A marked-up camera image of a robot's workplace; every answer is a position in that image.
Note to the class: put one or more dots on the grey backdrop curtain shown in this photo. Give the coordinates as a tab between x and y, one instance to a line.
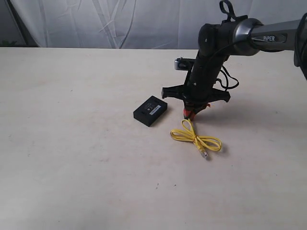
118	24

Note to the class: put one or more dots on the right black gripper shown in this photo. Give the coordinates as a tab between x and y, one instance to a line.
203	99

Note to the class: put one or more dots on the small black box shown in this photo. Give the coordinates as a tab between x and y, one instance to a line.
148	112

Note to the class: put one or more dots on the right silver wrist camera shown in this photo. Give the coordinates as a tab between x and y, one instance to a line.
184	64

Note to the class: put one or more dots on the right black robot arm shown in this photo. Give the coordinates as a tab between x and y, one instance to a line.
241	37

